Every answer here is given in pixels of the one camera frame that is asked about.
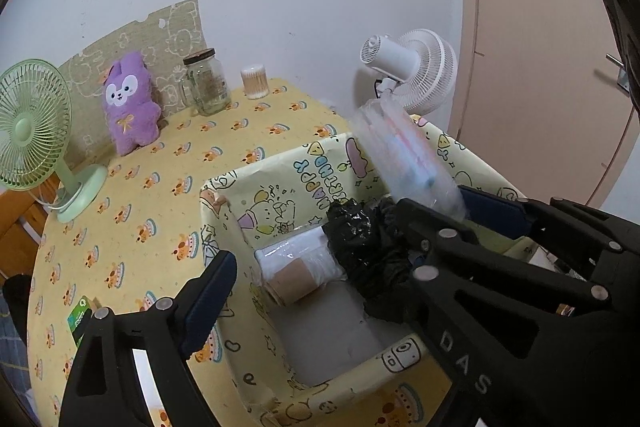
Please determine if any black garment on chair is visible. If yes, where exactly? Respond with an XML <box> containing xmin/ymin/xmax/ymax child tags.
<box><xmin>2</xmin><ymin>274</ymin><xmax>32</xmax><ymax>343</ymax></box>

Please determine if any green tissue pack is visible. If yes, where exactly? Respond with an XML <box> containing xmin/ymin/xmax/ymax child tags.
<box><xmin>67</xmin><ymin>296</ymin><xmax>100</xmax><ymax>347</ymax></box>

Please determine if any yellow patterned storage box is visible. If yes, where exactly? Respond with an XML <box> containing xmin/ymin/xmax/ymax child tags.
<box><xmin>198</xmin><ymin>114</ymin><xmax>557</xmax><ymax>427</ymax></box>

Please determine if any blue plaid bedding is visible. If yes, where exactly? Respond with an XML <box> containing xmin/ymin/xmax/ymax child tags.
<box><xmin>0</xmin><ymin>297</ymin><xmax>38</xmax><ymax>423</ymax></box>

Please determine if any white beige cloth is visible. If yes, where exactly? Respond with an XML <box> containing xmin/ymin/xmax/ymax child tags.
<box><xmin>255</xmin><ymin>227</ymin><xmax>346</xmax><ymax>307</ymax></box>

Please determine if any glass jar with lid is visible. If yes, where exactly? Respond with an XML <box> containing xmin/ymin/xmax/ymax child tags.
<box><xmin>179</xmin><ymin>48</ymin><xmax>230</xmax><ymax>116</ymax></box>

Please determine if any clear plastic tube pack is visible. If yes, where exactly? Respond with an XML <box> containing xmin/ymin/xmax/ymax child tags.
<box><xmin>349</xmin><ymin>95</ymin><xmax>466</xmax><ymax>221</ymax></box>

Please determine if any green desk fan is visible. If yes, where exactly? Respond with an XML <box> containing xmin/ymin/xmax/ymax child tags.
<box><xmin>1</xmin><ymin>58</ymin><xmax>107</xmax><ymax>223</ymax></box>

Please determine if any black plastic bag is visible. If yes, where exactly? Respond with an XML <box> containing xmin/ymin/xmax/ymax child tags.
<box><xmin>322</xmin><ymin>197</ymin><xmax>430</xmax><ymax>324</ymax></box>

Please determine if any white standing fan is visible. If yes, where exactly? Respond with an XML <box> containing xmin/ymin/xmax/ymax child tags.
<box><xmin>359</xmin><ymin>28</ymin><xmax>458</xmax><ymax>116</ymax></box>

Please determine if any purple plush bunny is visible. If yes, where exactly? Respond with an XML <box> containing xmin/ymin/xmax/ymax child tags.
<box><xmin>102</xmin><ymin>51</ymin><xmax>162</xmax><ymax>156</ymax></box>

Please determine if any cotton swab container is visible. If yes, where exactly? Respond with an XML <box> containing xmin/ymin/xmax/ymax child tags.
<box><xmin>241</xmin><ymin>64</ymin><xmax>270</xmax><ymax>100</ymax></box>

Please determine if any beige door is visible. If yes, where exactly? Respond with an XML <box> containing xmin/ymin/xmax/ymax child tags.
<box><xmin>452</xmin><ymin>0</ymin><xmax>638</xmax><ymax>206</ymax></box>

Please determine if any yellow cake print tablecloth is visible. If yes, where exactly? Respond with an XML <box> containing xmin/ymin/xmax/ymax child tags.
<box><xmin>27</xmin><ymin>77</ymin><xmax>482</xmax><ymax>427</ymax></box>

